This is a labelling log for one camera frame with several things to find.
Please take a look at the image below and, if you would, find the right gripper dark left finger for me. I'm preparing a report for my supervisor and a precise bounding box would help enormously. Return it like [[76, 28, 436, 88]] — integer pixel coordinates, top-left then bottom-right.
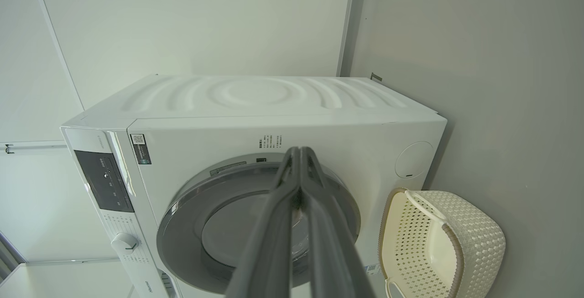
[[226, 147, 302, 298]]

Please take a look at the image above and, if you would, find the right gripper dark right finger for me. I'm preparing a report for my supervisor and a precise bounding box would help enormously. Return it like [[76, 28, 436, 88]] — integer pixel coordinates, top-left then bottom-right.
[[300, 146, 377, 298]]

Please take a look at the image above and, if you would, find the glass washing machine door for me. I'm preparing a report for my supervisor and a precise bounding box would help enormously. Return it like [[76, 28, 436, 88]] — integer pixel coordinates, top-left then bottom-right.
[[156, 153, 361, 295]]

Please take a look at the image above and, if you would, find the white washing machine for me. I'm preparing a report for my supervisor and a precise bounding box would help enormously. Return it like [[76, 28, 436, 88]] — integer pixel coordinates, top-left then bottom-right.
[[59, 74, 448, 298]]

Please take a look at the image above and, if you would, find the round white filter access cover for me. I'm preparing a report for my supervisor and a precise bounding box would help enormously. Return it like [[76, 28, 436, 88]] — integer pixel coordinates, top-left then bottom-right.
[[395, 141, 435, 179]]

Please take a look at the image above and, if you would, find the cream perforated laundry basket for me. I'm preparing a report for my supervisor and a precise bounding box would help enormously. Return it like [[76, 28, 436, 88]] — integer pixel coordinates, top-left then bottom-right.
[[378, 188, 506, 298]]

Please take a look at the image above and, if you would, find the white washing machine dial knob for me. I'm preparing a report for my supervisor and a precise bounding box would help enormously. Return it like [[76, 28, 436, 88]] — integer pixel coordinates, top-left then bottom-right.
[[111, 232, 139, 256]]

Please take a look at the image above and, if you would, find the black washing machine display panel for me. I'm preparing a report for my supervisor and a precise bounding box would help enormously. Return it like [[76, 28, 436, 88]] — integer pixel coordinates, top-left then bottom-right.
[[74, 150, 135, 213]]

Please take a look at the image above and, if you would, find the dark QR sticker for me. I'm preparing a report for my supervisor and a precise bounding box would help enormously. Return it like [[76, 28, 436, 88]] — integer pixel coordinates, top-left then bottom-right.
[[130, 134, 152, 165]]

